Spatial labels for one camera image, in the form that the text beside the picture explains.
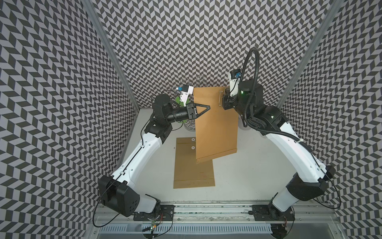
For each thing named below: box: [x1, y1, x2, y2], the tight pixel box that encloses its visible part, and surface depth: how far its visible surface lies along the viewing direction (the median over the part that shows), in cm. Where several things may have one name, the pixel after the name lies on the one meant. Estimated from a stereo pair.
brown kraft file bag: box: [193, 86, 239, 165], surface depth 64 cm
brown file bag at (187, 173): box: [173, 136, 216, 189], surface depth 86 cm
